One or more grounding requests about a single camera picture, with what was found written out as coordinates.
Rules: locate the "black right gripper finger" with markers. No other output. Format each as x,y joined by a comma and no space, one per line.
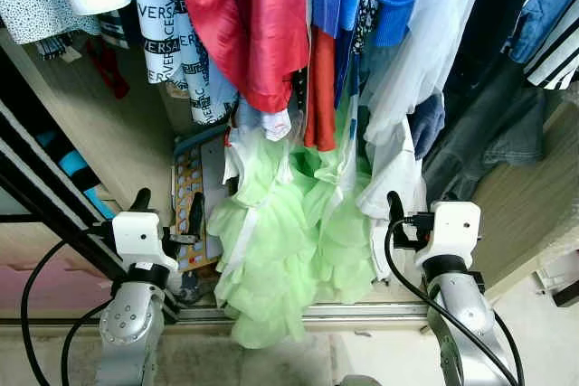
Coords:
395,207

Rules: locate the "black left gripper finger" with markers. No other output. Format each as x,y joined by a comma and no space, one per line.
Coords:
195,219
141,201

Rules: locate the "colourful dotted peg board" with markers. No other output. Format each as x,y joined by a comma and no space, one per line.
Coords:
190,183

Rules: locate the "white collared shirt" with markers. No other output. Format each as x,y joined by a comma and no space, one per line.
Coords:
393,169

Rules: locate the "wooden wardrobe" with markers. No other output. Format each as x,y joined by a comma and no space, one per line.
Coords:
118,142

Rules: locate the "cyan black striped garment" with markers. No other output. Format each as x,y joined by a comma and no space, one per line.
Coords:
77,169

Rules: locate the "pale blue white garment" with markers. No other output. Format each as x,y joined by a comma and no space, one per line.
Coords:
244,146

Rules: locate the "small blue denim garment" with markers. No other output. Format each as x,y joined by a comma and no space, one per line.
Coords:
427,124

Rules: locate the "light green ruffled dress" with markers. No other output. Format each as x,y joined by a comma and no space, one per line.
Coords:
280,250

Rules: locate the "dark grey jeans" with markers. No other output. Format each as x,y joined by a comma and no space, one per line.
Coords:
488,124

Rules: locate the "silver floor track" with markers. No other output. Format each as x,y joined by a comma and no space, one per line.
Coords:
317,314

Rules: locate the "pink foam mat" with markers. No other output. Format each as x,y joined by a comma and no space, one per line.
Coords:
45,287

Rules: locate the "orange red garment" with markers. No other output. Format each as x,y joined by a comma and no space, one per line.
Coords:
321,97

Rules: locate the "white plastic object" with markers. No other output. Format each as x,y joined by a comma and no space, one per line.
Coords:
556,273

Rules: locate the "grey robot right leg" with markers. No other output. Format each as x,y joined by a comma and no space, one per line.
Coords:
360,381

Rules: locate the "sheer white garment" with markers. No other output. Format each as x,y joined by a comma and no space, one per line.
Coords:
434,33

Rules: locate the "black white Versace print garment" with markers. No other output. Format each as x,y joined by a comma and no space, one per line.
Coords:
167,24

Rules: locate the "black white striped garment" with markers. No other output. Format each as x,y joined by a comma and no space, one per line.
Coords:
556,56

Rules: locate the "black white dotted garment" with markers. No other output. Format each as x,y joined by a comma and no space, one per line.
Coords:
371,6

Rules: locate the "red satin garment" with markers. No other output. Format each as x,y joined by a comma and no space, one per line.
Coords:
244,15

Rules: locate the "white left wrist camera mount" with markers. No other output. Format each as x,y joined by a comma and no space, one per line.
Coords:
140,237

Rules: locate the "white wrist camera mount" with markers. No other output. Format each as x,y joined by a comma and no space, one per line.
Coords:
140,237
452,228

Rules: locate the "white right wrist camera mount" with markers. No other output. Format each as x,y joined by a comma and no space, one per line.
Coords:
452,228

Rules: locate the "black sliding door frame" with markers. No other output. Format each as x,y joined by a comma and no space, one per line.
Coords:
54,196

